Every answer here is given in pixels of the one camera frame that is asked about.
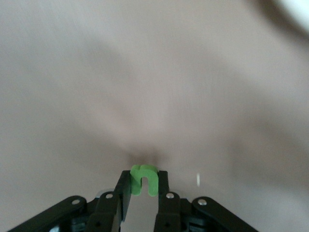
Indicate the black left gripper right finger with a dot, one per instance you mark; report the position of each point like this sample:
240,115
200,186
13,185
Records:
169,212

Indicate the beige plate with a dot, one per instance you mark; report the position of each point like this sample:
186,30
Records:
299,9

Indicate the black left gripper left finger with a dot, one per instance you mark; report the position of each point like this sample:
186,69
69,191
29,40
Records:
106,212

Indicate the tiny white crumb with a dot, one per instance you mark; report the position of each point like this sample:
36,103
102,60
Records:
198,180

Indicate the green foam letter n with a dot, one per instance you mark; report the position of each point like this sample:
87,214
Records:
136,178

